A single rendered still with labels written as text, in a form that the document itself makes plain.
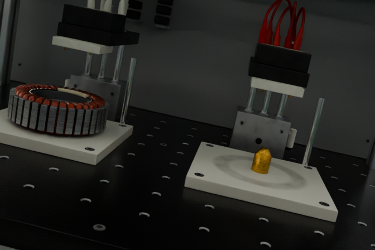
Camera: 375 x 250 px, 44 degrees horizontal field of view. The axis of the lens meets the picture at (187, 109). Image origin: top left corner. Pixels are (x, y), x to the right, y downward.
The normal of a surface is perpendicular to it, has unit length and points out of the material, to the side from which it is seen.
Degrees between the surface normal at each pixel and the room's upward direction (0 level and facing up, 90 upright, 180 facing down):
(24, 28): 90
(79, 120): 90
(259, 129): 90
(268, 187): 0
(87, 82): 90
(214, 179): 0
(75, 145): 0
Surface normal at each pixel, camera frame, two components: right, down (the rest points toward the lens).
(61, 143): 0.19, -0.96
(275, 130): -0.13, 0.16
